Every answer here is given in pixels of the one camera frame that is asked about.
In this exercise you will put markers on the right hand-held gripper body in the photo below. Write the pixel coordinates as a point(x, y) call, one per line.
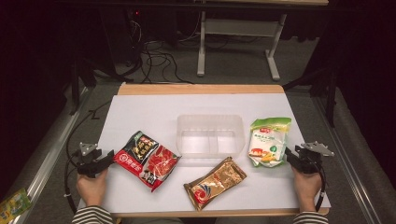
point(309, 163)

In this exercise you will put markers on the yellow green packet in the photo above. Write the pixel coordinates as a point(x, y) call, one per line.
point(14, 205)

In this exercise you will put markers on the black metal stand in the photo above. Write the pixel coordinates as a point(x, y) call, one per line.
point(74, 87)
point(331, 99)

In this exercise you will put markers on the black computer case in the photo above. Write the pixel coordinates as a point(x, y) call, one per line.
point(152, 21)

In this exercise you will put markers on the person's right hand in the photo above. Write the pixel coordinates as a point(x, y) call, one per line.
point(306, 188)

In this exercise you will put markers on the red and black food packet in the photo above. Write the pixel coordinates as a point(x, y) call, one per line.
point(149, 161)

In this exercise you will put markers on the silver metal rail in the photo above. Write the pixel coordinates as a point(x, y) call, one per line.
point(46, 161)
point(348, 168)

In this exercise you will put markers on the white paper sheet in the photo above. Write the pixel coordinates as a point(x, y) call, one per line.
point(199, 105)

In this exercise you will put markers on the white metal desk frame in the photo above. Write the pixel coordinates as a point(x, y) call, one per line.
point(239, 27)

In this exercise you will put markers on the person's left hand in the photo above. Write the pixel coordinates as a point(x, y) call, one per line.
point(91, 188)

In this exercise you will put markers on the clear plastic container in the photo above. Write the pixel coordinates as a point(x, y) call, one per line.
point(210, 137)

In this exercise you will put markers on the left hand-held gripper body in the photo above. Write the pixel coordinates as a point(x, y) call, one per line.
point(87, 165)

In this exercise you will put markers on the wooden table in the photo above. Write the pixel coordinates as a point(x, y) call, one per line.
point(199, 89)

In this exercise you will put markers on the gold foil packet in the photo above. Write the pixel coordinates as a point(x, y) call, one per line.
point(214, 183)

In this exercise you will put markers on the green and white packet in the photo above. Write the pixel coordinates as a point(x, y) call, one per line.
point(269, 143)

